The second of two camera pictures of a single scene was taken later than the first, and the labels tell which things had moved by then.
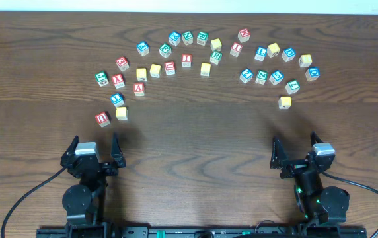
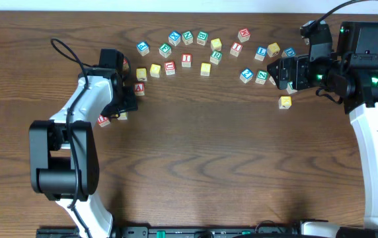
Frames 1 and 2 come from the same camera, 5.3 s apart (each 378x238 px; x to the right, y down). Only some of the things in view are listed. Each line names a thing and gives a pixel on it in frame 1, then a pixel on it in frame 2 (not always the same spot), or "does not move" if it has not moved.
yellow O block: x=155 y=70 does not move
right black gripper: x=300 y=166 to x=283 y=73
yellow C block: x=121 y=113 does not move
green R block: x=215 y=57 does not move
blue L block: x=261 y=52 does not move
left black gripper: x=90 y=166 to x=128 y=100
